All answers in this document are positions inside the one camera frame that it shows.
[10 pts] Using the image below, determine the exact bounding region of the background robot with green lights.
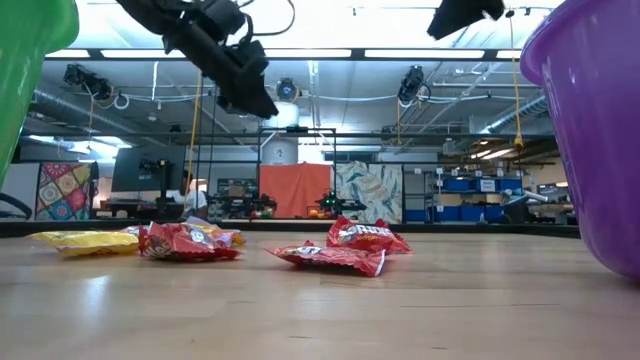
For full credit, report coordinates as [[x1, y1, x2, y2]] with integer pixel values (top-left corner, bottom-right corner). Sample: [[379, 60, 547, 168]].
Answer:
[[313, 188, 369, 220]]

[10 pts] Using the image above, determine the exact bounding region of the colourful patterned cloth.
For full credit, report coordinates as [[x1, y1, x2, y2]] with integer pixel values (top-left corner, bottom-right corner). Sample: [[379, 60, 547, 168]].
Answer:
[[34, 161, 94, 222]]

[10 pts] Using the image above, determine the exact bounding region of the purple plastic bucket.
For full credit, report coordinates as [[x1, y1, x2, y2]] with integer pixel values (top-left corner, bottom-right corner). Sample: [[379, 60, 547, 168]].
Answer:
[[519, 0, 640, 282]]

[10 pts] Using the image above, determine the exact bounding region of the yellow hanging cable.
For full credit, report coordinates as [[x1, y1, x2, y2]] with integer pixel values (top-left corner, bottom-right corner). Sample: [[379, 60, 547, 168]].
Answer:
[[507, 9, 526, 151]]

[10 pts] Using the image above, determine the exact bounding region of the white tank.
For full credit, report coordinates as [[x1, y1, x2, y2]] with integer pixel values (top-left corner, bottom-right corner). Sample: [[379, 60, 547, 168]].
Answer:
[[260, 99, 302, 167]]

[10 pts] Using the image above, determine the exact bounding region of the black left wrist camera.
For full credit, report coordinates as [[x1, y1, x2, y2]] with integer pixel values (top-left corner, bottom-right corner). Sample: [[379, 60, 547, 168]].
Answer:
[[197, 0, 249, 32]]

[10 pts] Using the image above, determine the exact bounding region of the leaf patterned panel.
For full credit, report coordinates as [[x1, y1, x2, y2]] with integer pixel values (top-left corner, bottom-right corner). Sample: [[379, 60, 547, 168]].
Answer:
[[333, 161, 404, 225]]

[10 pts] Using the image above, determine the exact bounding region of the shelf with blue bins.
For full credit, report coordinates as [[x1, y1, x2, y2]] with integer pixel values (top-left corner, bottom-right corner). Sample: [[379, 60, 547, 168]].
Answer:
[[403, 168, 527, 224]]

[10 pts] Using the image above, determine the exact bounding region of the black overhead camera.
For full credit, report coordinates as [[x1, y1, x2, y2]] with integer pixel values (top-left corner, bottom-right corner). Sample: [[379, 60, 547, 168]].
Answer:
[[396, 64, 427, 105], [62, 63, 115, 102]]

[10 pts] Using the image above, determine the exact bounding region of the plain yellow candy bag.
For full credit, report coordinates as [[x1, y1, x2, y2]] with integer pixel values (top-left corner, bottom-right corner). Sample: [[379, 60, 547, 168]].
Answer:
[[28, 229, 141, 258]]

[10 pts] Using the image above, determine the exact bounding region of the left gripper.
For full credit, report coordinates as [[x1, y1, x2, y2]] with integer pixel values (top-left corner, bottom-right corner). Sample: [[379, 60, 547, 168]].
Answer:
[[162, 18, 280, 120]]

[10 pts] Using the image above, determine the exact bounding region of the black round ceiling device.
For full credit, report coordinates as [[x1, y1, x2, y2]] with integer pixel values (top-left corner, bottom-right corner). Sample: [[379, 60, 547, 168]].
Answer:
[[275, 77, 301, 104]]

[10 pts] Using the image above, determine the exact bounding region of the person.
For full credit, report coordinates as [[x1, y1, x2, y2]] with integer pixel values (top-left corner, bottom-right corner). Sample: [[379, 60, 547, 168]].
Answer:
[[172, 169, 211, 221]]

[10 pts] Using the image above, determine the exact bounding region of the orange cloth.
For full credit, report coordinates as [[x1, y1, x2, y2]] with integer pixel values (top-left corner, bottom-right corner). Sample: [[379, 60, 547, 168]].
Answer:
[[258, 162, 333, 220]]

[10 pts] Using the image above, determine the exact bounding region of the black aluminium table frame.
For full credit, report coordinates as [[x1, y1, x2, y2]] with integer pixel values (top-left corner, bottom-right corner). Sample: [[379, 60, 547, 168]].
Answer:
[[0, 218, 582, 239]]

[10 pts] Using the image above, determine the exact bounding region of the green plastic bucket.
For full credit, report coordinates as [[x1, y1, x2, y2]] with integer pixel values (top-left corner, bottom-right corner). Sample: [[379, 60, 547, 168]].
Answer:
[[0, 0, 81, 191]]

